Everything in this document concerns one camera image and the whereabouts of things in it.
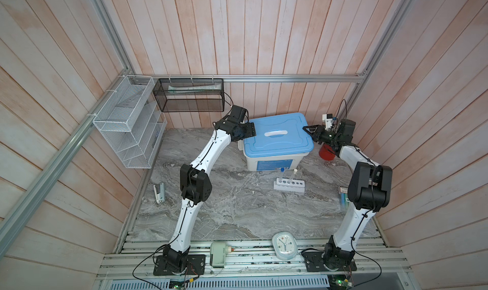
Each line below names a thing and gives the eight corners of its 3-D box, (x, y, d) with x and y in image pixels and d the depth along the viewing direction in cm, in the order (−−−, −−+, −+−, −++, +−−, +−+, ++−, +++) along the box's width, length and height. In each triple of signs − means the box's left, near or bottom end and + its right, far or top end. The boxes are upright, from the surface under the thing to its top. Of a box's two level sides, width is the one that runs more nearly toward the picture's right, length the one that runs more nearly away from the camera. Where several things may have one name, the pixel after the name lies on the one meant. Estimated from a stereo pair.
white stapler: (157, 204, 92) (155, 201, 90) (155, 187, 98) (153, 184, 95) (167, 200, 93) (165, 198, 91) (164, 184, 99) (162, 181, 96)
